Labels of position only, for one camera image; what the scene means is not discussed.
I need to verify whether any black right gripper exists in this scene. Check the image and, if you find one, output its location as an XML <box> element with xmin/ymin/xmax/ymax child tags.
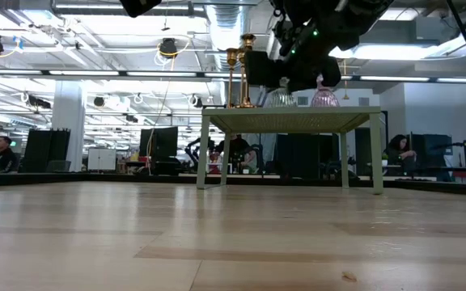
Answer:
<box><xmin>244</xmin><ymin>38</ymin><xmax>342</xmax><ymax>93</ymax></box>

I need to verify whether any green glass candle holder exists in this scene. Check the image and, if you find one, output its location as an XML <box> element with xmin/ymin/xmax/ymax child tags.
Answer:
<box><xmin>265</xmin><ymin>77</ymin><xmax>299</xmax><ymax>108</ymax></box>

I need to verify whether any pink glass candle holder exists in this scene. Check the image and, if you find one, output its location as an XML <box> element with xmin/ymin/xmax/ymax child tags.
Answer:
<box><xmin>310</xmin><ymin>74</ymin><xmax>341</xmax><ymax>108</ymax></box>

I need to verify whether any tall gold candlestick holder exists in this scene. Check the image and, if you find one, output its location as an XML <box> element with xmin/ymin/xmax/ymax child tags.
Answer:
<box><xmin>235</xmin><ymin>33</ymin><xmax>258</xmax><ymax>109</ymax></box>

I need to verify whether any medium gold candlestick holder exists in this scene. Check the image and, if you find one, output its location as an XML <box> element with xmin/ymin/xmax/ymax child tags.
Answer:
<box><xmin>225</xmin><ymin>47</ymin><xmax>240</xmax><ymax>109</ymax></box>

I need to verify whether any green perforated metal shelf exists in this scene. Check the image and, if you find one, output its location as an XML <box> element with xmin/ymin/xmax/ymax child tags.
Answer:
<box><xmin>195</xmin><ymin>105</ymin><xmax>384</xmax><ymax>196</ymax></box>

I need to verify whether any black partition panel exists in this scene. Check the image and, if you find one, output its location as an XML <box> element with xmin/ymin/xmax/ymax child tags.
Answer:
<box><xmin>275</xmin><ymin>133</ymin><xmax>341</xmax><ymax>179</ymax></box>
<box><xmin>22</xmin><ymin>128</ymin><xmax>72</xmax><ymax>174</ymax></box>

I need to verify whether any white low cabinet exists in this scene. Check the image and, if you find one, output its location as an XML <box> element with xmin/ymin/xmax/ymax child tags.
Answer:
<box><xmin>87</xmin><ymin>147</ymin><xmax>117</xmax><ymax>171</ymax></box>

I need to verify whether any white pillar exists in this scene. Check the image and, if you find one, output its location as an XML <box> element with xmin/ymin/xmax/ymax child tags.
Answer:
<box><xmin>51</xmin><ymin>80</ymin><xmax>87</xmax><ymax>173</ymax></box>

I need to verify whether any silver ceiling duct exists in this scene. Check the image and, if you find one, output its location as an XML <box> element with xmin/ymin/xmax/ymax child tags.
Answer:
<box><xmin>206</xmin><ymin>3</ymin><xmax>255</xmax><ymax>74</ymax></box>

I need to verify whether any black aluminium table frame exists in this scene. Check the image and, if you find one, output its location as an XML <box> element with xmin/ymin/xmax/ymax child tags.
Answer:
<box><xmin>0</xmin><ymin>171</ymin><xmax>466</xmax><ymax>198</ymax></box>

